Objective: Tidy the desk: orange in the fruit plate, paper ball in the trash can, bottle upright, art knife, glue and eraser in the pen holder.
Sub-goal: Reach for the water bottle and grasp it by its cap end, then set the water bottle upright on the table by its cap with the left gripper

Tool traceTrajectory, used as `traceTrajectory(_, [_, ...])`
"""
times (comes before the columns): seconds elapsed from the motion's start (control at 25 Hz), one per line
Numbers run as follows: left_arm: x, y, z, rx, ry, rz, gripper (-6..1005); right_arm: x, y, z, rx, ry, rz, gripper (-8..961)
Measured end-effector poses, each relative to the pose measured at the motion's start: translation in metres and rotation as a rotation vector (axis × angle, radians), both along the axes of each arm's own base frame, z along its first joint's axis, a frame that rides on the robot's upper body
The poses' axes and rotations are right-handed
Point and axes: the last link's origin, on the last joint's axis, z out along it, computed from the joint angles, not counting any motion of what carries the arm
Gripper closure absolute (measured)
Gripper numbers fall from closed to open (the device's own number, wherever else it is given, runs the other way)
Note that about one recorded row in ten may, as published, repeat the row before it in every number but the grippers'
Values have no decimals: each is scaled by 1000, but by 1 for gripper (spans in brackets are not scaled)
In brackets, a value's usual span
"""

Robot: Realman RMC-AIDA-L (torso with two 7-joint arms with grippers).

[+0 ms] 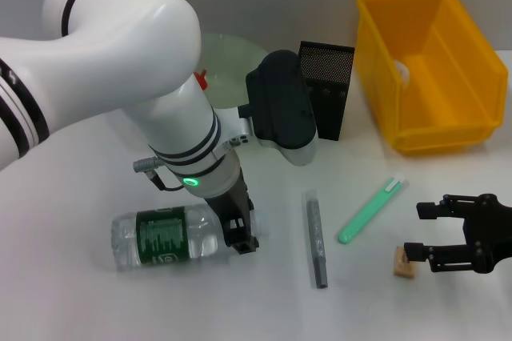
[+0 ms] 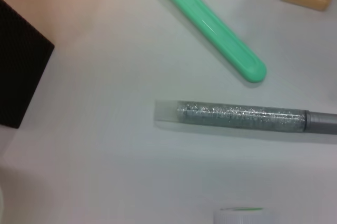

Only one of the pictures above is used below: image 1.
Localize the red-orange toy orange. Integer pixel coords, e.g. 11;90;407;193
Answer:
193;69;210;90

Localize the left arm cable with plug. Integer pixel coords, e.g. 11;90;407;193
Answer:
132;156;190;192

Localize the pale green glass fruit plate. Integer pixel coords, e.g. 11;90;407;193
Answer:
197;32;271;110

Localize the clear green-label water bottle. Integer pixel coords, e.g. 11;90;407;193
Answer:
110;202;266;272

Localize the white paper ball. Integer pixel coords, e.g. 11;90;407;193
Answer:
393;59;412;88

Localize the yellow plastic bin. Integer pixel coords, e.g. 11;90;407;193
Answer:
355;0;510;157

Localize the black mesh pen holder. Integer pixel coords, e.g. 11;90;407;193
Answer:
297;40;356;142

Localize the beige eraser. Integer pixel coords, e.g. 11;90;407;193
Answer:
393;246;418;279

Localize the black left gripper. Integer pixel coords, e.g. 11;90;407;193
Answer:
203;174;261;256

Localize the grey pen in clear sleeve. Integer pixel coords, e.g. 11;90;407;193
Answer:
301;190;330;291

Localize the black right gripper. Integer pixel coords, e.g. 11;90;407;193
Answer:
403;193;512;275

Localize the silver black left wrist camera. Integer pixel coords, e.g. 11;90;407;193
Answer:
238;49;319;167

